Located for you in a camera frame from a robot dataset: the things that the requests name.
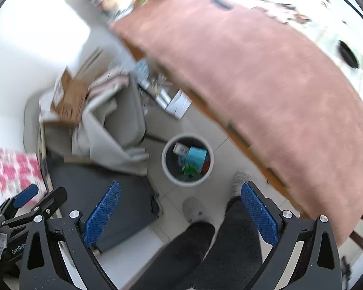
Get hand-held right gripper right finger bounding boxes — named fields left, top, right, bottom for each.
left=240, top=181, right=342, bottom=290

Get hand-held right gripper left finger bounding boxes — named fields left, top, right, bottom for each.
left=20, top=180, right=121, bottom=290

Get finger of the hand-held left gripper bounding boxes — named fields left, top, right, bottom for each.
left=1, top=187, right=68, bottom=228
left=0, top=184, right=39, bottom=218

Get green and blue packet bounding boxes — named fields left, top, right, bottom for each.
left=181, top=146, right=208, bottom=176

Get white rimmed trash bin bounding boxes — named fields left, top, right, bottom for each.
left=162, top=133, right=215, bottom=187

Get dark grey floor mat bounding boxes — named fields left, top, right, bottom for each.
left=45, top=151, right=161, bottom=253

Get pink patterned pack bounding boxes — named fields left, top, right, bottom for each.
left=0, top=147, right=47, bottom=206

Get person's legs in dark trousers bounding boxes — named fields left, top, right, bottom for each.
left=181, top=196, right=264, bottom=290

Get grey right slipper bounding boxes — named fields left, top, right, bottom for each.
left=231, top=172, right=253, bottom=200

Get grey slipper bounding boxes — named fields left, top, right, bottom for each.
left=231, top=172, right=253, bottom=200
left=183, top=197, right=207, bottom=224

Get grey left slipper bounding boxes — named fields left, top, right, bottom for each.
left=183, top=197, right=207, bottom=224

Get beige cloth bag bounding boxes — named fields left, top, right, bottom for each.
left=71, top=75, right=150, bottom=176

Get person's left leg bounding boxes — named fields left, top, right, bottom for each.
left=130, top=220, right=217, bottom=290

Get grey chair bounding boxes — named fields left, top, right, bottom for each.
left=103, top=74, right=149, bottom=146

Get cardboard box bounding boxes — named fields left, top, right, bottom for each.
left=50, top=68, right=91, bottom=126

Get wooden dining table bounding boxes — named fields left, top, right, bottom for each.
left=121, top=41, right=294, bottom=194

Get table with pink cloth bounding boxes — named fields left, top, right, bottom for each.
left=109, top=0, right=363, bottom=247

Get white paper box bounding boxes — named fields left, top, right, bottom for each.
left=166, top=89, right=192, bottom=118

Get black round dish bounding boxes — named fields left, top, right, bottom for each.
left=337, top=40, right=360, bottom=69

